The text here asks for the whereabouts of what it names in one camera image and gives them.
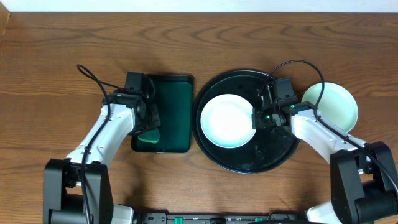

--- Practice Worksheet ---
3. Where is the green scouring sponge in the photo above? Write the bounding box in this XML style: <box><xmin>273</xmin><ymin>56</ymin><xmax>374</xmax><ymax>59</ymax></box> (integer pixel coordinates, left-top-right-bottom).
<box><xmin>138</xmin><ymin>128</ymin><xmax>160</xmax><ymax>144</ymax></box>

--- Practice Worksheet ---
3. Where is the black rectangular water tray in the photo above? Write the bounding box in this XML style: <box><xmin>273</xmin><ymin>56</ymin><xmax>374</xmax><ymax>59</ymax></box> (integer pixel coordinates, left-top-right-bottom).
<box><xmin>131</xmin><ymin>75</ymin><xmax>193</xmax><ymax>153</ymax></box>

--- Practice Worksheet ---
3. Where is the white plate front green stain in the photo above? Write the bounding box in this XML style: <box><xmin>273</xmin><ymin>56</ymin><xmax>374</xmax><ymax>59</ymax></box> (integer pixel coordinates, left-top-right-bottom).
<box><xmin>317</xmin><ymin>82</ymin><xmax>358</xmax><ymax>133</ymax></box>

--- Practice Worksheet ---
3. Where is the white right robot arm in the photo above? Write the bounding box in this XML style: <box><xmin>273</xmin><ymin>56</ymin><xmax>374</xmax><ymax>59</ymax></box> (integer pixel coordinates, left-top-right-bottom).
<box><xmin>252</xmin><ymin>102</ymin><xmax>397</xmax><ymax>223</ymax></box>

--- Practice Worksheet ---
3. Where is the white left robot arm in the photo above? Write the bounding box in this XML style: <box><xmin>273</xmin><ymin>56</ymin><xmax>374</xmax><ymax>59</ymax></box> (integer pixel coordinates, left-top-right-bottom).
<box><xmin>43</xmin><ymin>89</ymin><xmax>160</xmax><ymax>223</ymax></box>

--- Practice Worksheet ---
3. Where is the black round serving tray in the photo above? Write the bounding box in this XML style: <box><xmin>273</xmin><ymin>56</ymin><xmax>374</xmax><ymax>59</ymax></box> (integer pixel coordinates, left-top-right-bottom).
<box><xmin>192</xmin><ymin>70</ymin><xmax>299</xmax><ymax>174</ymax></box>

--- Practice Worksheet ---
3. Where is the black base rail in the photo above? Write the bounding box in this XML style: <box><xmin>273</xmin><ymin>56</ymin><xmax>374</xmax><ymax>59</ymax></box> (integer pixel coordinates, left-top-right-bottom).
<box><xmin>118</xmin><ymin>205</ymin><xmax>312</xmax><ymax>224</ymax></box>

